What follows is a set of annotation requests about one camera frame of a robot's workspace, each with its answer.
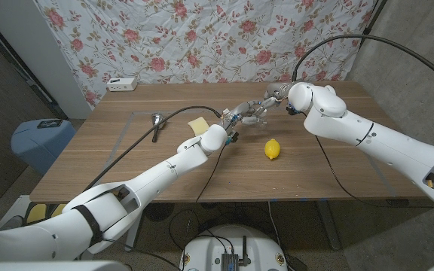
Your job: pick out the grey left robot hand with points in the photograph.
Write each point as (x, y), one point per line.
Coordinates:
(239, 112)

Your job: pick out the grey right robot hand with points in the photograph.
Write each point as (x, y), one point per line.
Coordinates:
(276, 92)

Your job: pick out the clear medicine bottle white cap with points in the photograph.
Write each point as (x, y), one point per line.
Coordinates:
(260, 123)

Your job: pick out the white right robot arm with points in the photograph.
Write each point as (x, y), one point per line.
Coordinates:
(382, 139)

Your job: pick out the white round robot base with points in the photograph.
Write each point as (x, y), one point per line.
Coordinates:
(205, 248)

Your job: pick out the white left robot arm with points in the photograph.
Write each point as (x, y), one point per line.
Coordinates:
(156, 173)

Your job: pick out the yellow lemon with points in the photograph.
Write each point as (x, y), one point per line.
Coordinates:
(272, 149)

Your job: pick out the yellow sponge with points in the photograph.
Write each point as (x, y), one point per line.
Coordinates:
(199, 125)

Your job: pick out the floral backdrop cloth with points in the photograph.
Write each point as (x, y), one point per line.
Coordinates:
(209, 41)

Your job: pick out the black stand pole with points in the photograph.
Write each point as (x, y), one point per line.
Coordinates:
(371, 22)
(21, 66)

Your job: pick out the white power strip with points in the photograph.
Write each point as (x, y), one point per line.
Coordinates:
(122, 84)

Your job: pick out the black round floor fan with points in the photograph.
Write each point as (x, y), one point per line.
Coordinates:
(160, 211)

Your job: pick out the grey table leg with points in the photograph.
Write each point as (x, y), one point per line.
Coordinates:
(328, 226)

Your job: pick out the black electronics box with antenna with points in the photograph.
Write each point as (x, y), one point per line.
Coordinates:
(229, 260)

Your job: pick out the white table leg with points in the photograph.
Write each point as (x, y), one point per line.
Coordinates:
(134, 237)

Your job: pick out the black device on bin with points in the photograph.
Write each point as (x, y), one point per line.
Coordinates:
(50, 123)

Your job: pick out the blue bin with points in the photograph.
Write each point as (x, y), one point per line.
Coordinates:
(40, 147)

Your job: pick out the yellow and white floor object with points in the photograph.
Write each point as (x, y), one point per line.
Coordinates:
(38, 212)

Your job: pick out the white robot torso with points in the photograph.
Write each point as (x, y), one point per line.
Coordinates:
(51, 266)

